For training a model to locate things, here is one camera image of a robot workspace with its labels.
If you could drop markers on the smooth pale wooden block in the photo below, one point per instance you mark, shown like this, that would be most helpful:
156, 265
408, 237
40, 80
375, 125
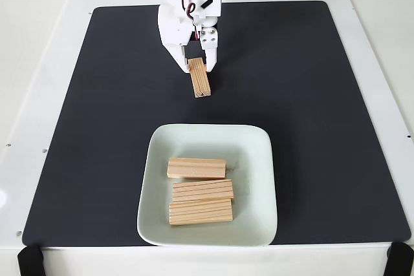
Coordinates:
195, 167

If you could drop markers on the wooden block with number mark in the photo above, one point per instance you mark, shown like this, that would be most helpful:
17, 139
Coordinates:
200, 82

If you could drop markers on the black table mat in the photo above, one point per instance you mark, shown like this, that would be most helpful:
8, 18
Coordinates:
97, 127

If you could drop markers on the grooved wooden block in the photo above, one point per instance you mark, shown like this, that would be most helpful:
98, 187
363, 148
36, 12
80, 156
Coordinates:
203, 190
200, 213

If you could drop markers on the pale green square plate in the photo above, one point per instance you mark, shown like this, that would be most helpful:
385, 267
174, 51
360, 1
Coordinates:
252, 159

